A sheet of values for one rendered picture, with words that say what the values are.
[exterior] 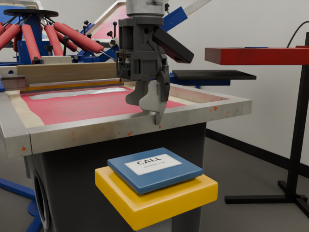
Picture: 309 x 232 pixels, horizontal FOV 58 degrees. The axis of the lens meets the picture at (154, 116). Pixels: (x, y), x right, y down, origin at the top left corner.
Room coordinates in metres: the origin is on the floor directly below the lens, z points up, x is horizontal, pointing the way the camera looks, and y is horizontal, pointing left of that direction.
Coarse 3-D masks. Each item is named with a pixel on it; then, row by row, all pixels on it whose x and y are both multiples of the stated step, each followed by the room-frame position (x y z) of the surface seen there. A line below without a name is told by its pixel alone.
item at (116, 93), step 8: (88, 88) 1.14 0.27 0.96; (96, 88) 1.14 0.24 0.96; (104, 88) 1.14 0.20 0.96; (128, 88) 1.14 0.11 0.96; (96, 96) 0.96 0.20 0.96; (104, 96) 0.96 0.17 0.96; (168, 104) 0.83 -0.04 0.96; (176, 104) 0.83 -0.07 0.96; (184, 104) 0.83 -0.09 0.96; (128, 112) 0.73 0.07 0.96
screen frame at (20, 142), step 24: (0, 96) 0.77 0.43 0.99; (192, 96) 0.88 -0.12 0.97; (216, 96) 0.79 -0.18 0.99; (0, 120) 0.52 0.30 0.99; (96, 120) 0.52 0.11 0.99; (120, 120) 0.53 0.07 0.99; (144, 120) 0.55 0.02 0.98; (168, 120) 0.59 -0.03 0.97; (192, 120) 0.62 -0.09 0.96; (24, 144) 0.44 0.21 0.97; (48, 144) 0.46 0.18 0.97; (72, 144) 0.48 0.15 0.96
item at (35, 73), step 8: (40, 64) 1.02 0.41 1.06; (48, 64) 1.03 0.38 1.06; (56, 64) 1.04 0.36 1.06; (64, 64) 1.06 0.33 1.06; (72, 64) 1.07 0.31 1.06; (80, 64) 1.09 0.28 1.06; (88, 64) 1.10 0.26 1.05; (96, 64) 1.12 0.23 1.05; (104, 64) 1.14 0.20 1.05; (112, 64) 1.16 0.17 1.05; (24, 72) 0.98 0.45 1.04; (32, 72) 1.00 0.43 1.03; (40, 72) 1.01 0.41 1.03; (48, 72) 1.03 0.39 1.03; (56, 72) 1.04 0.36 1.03; (64, 72) 1.06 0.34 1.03; (72, 72) 1.07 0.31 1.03; (80, 72) 1.09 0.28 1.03; (88, 72) 1.10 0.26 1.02; (96, 72) 1.12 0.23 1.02; (104, 72) 1.14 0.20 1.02; (112, 72) 1.16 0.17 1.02; (32, 80) 1.00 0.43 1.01; (40, 80) 1.01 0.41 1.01; (48, 80) 1.02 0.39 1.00; (56, 80) 1.04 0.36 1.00; (64, 80) 1.05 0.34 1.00; (72, 80) 1.07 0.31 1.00; (80, 80) 1.09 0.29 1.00
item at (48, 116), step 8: (24, 96) 0.96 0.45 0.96; (72, 96) 0.96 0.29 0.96; (80, 96) 0.96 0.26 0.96; (88, 96) 0.96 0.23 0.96; (32, 104) 0.83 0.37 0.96; (40, 104) 0.83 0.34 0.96; (40, 112) 0.73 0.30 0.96; (48, 112) 0.73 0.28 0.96; (56, 112) 0.73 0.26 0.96; (104, 112) 0.73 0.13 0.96; (112, 112) 0.73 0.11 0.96; (120, 112) 0.73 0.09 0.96; (48, 120) 0.65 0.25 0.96; (56, 120) 0.65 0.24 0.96; (64, 120) 0.65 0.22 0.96; (72, 120) 0.65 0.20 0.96
